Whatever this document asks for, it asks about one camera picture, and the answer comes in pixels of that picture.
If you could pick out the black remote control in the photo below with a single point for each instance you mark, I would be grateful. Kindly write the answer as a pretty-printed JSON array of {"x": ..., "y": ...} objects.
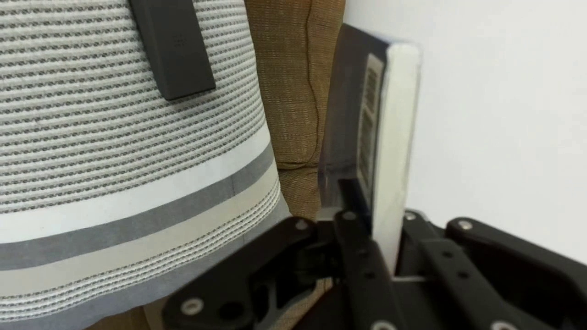
[{"x": 172, "y": 46}]

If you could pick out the grey striped pillow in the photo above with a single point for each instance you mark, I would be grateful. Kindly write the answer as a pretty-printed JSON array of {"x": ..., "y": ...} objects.
[{"x": 121, "y": 170}]

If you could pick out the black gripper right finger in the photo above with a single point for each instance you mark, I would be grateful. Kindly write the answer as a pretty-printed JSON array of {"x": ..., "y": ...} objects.
[{"x": 488, "y": 268}]

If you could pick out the dark cover book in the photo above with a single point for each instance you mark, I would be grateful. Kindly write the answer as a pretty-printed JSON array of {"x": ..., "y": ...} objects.
[{"x": 394, "y": 134}]

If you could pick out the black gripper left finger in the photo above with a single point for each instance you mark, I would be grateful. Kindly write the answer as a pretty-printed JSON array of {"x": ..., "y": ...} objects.
[{"x": 341, "y": 268}]

